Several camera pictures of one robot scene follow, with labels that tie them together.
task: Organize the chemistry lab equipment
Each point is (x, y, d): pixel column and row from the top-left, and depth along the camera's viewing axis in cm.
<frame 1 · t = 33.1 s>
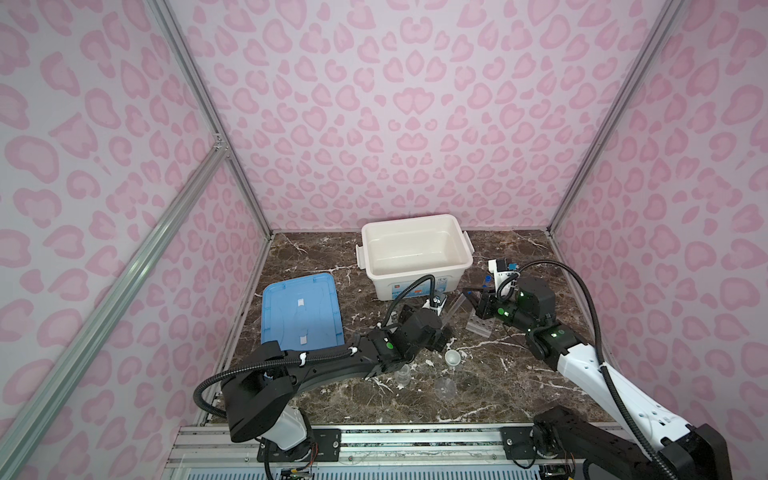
left hand: (437, 312, 80), fingers open
right hand: (466, 289, 76), fingers closed
blue plastic bin lid: (303, 314, 98), on the table
white plastic storage bin: (395, 253, 112), point 3 cm above the table
clear glass flask: (399, 375, 82), point 5 cm above the table
clear round dish: (445, 388, 83), on the table

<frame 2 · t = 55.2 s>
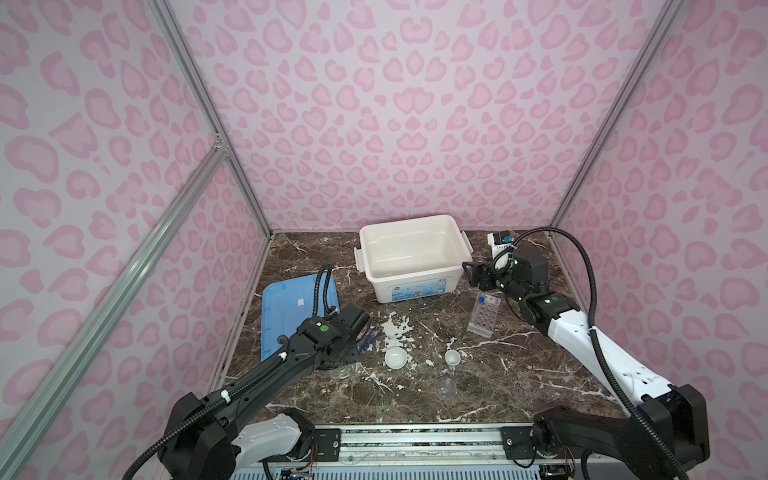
left hand: (347, 351, 80), fingers open
right hand: (477, 258, 80), fingers open
clear test tube rack: (484, 315, 97), point 2 cm above the table
white funnel: (396, 357, 89), on the table
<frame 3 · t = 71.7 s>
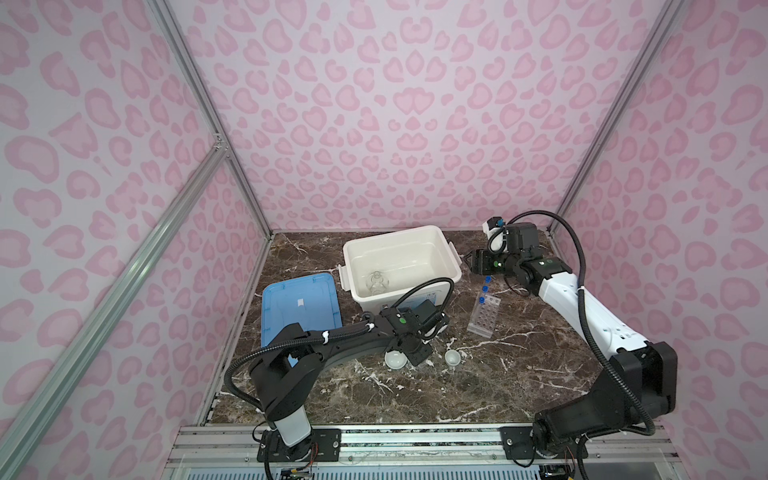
left hand: (422, 343, 84), fingers closed
right hand: (477, 253, 83), fingers open
white plastic storage bin: (380, 268, 106), point 4 cm above the table
clear glass flask: (376, 284, 102), point 4 cm above the table
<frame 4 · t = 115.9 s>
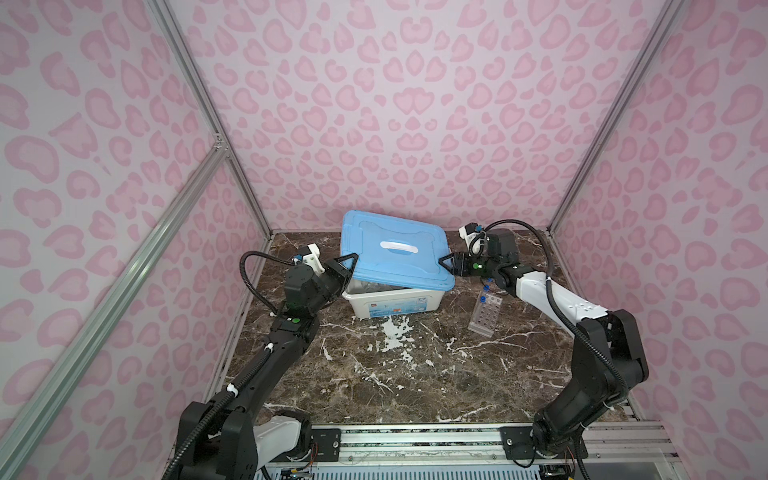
left hand: (360, 251, 75), fingers closed
right hand: (447, 258, 87), fingers open
blue plastic bin lid: (396, 252, 87), point 22 cm above the table
